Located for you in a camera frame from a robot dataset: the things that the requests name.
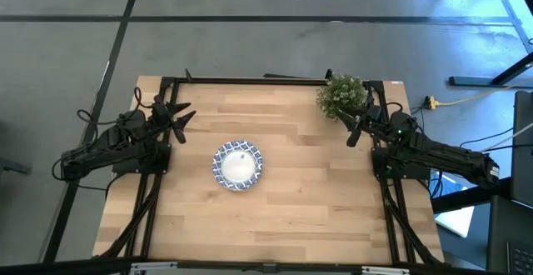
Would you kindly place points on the black desk foot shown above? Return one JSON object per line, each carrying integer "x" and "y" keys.
{"x": 470, "y": 81}

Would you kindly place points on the white paper sheet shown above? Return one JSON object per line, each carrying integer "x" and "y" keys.
{"x": 456, "y": 221}

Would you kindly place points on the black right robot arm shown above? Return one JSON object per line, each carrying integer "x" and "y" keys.
{"x": 441, "y": 154}

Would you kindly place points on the blue patterned paper bowl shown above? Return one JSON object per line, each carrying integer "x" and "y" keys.
{"x": 220, "y": 182}
{"x": 237, "y": 166}

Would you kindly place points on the black table beam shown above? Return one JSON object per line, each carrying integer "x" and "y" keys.
{"x": 458, "y": 200}

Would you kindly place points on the black keyboard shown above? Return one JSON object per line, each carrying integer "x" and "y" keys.
{"x": 522, "y": 260}

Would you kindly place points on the dark grey stand foot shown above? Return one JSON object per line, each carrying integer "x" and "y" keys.
{"x": 12, "y": 166}

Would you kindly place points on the small green potted plant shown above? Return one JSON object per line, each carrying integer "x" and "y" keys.
{"x": 341, "y": 93}

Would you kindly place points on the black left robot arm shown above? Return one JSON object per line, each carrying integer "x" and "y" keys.
{"x": 104, "y": 141}

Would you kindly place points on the black aluminium table frame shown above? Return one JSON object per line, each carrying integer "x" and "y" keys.
{"x": 250, "y": 81}

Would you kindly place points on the black crossbar with silver brackets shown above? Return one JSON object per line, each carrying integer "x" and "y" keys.
{"x": 266, "y": 266}

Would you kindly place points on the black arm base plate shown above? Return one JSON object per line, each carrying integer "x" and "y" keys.
{"x": 160, "y": 160}
{"x": 381, "y": 164}

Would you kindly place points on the dark grey monitor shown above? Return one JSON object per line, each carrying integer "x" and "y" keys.
{"x": 524, "y": 150}

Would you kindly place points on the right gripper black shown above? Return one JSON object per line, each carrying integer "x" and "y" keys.
{"x": 370, "y": 118}

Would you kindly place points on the yellow power plug block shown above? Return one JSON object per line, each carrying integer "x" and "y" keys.
{"x": 431, "y": 102}

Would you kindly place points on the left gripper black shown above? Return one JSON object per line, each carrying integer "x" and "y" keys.
{"x": 160, "y": 114}

